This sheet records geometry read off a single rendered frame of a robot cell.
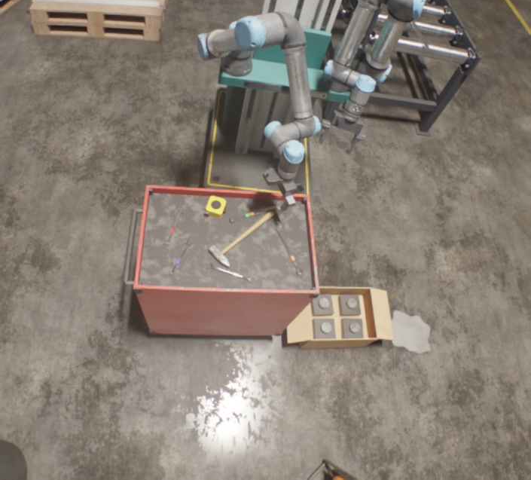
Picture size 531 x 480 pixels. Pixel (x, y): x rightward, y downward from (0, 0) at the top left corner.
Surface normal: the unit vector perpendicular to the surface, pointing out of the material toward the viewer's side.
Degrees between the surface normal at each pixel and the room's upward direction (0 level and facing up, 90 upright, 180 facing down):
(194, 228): 0
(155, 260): 0
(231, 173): 0
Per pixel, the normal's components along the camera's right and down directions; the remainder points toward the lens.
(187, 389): 0.17, -0.51
